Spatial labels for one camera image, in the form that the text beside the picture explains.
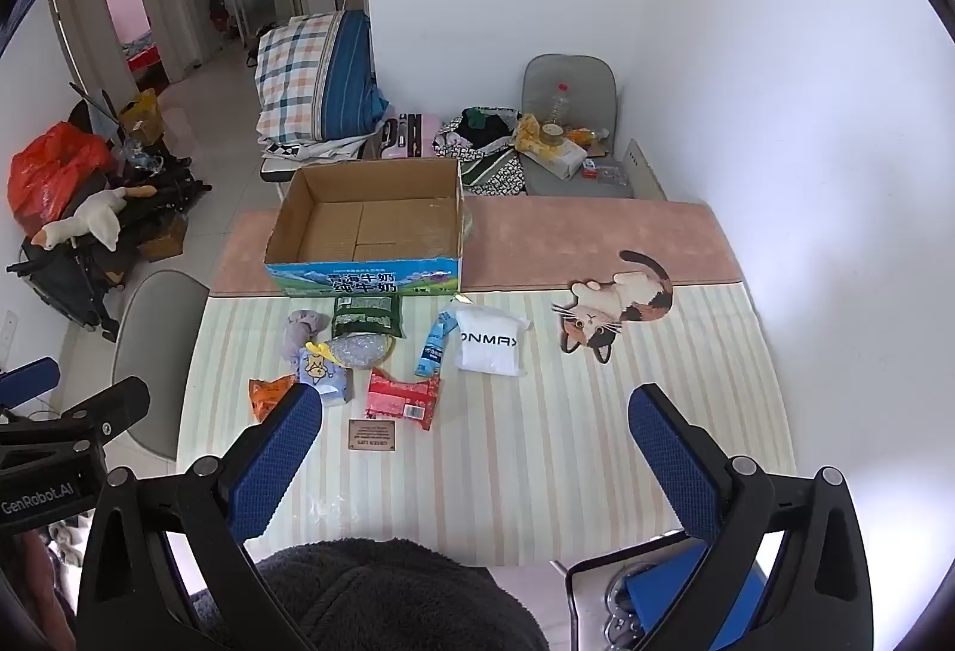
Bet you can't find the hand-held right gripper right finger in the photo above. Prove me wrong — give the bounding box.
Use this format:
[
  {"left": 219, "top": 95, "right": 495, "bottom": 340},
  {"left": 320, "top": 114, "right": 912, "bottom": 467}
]
[{"left": 628, "top": 384, "right": 885, "bottom": 651}]

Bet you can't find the orange plastic bag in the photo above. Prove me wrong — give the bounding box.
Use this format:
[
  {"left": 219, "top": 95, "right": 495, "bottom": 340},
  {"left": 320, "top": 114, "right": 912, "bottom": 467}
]
[{"left": 7, "top": 123, "right": 116, "bottom": 238}]

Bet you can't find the blue cartoon tissue pack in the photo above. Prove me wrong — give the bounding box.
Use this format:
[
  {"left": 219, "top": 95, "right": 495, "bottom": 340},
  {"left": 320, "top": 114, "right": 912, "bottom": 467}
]
[{"left": 297, "top": 347, "right": 352, "bottom": 408}]

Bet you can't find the orange snack packet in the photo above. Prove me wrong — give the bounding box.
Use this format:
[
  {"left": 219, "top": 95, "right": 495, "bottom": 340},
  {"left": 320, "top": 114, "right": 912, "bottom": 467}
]
[{"left": 248, "top": 377, "right": 300, "bottom": 424}]

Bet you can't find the clear plastic bottle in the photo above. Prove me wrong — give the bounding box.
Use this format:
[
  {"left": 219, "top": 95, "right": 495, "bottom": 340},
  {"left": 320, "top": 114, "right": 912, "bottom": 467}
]
[{"left": 543, "top": 82, "right": 575, "bottom": 145}]

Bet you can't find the pink suitcase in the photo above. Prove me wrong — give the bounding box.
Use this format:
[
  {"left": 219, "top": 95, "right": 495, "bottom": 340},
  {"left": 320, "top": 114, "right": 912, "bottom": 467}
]
[{"left": 380, "top": 112, "right": 441, "bottom": 160}]

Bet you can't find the folded plaid quilt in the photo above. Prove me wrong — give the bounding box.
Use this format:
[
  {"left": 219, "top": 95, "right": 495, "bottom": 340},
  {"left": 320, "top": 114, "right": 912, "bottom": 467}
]
[{"left": 255, "top": 11, "right": 390, "bottom": 146}]

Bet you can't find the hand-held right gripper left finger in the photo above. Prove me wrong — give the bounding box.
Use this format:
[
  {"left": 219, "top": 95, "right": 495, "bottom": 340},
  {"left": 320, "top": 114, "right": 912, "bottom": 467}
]
[{"left": 76, "top": 382, "right": 324, "bottom": 651}]

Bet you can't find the green snack packet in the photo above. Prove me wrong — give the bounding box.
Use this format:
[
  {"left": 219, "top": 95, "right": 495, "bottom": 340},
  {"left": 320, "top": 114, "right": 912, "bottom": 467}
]
[{"left": 330, "top": 293, "right": 404, "bottom": 340}]

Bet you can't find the silver roll with yellow ends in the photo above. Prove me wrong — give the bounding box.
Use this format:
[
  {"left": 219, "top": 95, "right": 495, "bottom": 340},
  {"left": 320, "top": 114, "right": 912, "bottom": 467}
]
[{"left": 309, "top": 332, "right": 396, "bottom": 370}]

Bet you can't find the red snack packet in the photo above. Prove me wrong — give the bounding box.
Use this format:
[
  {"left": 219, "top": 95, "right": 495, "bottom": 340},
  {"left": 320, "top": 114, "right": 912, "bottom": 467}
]
[{"left": 365, "top": 368, "right": 441, "bottom": 432}]

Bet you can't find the cat-shaped mat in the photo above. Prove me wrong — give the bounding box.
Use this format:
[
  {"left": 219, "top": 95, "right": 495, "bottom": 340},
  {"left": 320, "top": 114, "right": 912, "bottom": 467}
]
[{"left": 552, "top": 250, "right": 676, "bottom": 363}]

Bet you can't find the pink table mat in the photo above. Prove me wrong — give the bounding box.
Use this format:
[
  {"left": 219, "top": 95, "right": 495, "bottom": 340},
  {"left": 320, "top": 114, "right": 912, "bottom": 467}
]
[{"left": 209, "top": 201, "right": 745, "bottom": 298}]

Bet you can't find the black and white patterned bag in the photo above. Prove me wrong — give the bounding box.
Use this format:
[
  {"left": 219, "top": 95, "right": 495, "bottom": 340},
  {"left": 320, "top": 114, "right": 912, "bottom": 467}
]
[{"left": 436, "top": 108, "right": 527, "bottom": 197}]

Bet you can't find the purple-grey cloth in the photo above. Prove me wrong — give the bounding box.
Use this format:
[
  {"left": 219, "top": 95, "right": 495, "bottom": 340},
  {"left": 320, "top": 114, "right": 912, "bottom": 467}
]
[{"left": 279, "top": 308, "right": 331, "bottom": 361}]

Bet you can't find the black stroller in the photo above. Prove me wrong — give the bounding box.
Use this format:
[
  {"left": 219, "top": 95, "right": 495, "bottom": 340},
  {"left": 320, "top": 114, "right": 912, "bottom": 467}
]
[{"left": 7, "top": 174, "right": 214, "bottom": 343}]

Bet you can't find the white perforated panel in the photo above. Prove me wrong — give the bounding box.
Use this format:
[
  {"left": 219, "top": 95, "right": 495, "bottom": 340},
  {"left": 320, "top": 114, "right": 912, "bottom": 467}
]
[{"left": 623, "top": 138, "right": 667, "bottom": 202}]

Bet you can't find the yellow paper bag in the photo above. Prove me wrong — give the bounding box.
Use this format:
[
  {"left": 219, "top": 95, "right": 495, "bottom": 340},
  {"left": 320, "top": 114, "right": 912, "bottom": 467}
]
[{"left": 119, "top": 88, "right": 164, "bottom": 134}]

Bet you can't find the small brown plaque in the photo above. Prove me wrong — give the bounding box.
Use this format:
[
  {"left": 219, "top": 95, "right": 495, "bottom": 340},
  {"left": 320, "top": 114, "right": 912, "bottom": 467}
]
[{"left": 347, "top": 419, "right": 397, "bottom": 452}]

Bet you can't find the empty grey chair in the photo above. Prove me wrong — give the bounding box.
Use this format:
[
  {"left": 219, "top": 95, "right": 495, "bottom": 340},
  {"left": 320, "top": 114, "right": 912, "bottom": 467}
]
[{"left": 112, "top": 270, "right": 211, "bottom": 458}]

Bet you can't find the white pillow pack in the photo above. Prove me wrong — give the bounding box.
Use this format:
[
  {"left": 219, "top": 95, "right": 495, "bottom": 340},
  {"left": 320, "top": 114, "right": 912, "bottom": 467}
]
[{"left": 454, "top": 304, "right": 532, "bottom": 378}]

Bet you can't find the yellow plastic bag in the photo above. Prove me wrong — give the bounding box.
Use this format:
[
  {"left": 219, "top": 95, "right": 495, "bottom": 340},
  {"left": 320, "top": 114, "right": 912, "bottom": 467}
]
[{"left": 513, "top": 114, "right": 553, "bottom": 156}]

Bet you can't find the person's dark fleece clothing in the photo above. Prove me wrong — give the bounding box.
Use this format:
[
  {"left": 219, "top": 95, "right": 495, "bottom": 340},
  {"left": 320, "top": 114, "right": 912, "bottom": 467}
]
[{"left": 198, "top": 538, "right": 549, "bottom": 651}]

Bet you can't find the grey chair with clutter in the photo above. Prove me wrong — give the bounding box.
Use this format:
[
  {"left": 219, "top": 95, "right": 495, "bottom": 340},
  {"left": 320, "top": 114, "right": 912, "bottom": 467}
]
[{"left": 520, "top": 54, "right": 635, "bottom": 199}]

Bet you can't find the slim blue packet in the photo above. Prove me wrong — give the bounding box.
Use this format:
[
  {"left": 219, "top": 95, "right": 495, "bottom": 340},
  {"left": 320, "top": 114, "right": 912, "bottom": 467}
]
[{"left": 415, "top": 311, "right": 460, "bottom": 378}]

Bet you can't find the cardboard box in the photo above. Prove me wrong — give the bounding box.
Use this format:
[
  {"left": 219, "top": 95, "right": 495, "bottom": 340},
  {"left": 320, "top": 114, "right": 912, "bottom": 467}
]
[{"left": 264, "top": 157, "right": 465, "bottom": 298}]

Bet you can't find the white goose plush toy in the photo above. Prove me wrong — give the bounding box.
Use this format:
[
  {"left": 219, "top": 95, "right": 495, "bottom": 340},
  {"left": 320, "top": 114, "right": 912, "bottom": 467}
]
[{"left": 31, "top": 184, "right": 158, "bottom": 251}]

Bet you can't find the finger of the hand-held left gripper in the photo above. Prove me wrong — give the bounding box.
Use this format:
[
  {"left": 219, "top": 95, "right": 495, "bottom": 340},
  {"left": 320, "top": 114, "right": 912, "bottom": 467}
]
[
  {"left": 0, "top": 357, "right": 62, "bottom": 408},
  {"left": 45, "top": 377, "right": 152, "bottom": 449}
]

